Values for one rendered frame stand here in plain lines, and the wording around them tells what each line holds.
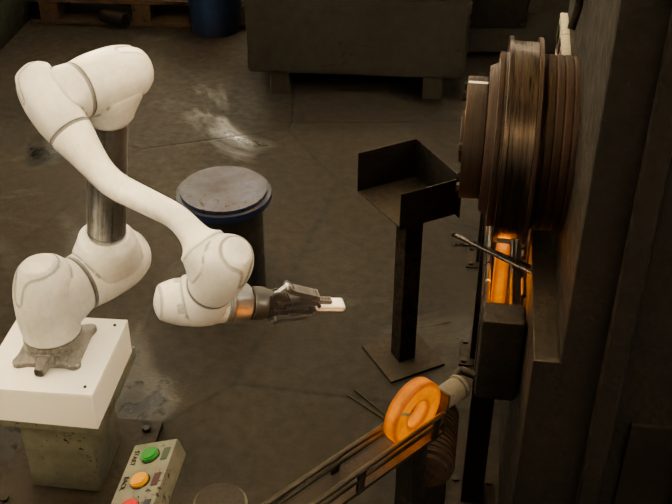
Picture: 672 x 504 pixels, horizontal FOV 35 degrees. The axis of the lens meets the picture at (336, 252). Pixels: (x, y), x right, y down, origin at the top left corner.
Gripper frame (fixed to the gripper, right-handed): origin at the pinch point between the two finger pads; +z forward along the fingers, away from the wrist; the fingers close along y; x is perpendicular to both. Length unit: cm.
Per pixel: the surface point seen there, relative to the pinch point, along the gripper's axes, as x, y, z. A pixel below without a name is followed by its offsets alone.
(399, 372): -37, 73, 68
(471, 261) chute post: -84, 67, 116
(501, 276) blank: -0.3, -10.8, 43.0
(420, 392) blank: 30.4, -6.1, 8.9
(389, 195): -65, 21, 52
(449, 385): 24.9, -1.1, 21.4
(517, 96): -6, -59, 23
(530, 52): -17, -63, 29
